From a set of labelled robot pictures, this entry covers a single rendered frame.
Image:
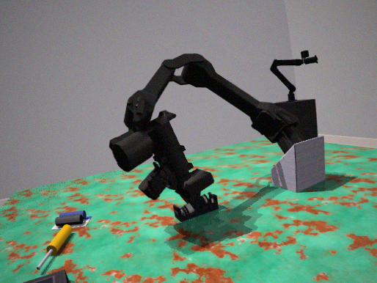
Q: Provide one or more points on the yellow-handled screwdriver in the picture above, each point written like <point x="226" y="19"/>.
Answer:
<point x="56" y="243"/>

